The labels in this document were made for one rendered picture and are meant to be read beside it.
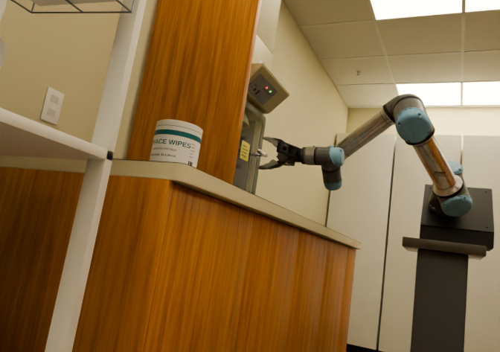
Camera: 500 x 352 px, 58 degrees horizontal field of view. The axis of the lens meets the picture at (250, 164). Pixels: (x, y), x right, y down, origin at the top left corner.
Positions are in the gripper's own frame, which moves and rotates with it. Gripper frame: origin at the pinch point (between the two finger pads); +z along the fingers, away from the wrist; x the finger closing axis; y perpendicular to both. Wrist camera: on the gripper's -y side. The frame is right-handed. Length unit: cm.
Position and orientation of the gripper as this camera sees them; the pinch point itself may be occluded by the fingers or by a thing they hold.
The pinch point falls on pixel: (260, 152)
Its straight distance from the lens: 192.7
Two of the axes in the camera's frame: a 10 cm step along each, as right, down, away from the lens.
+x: 1.4, -9.7, 2.0
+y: 4.1, 2.4, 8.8
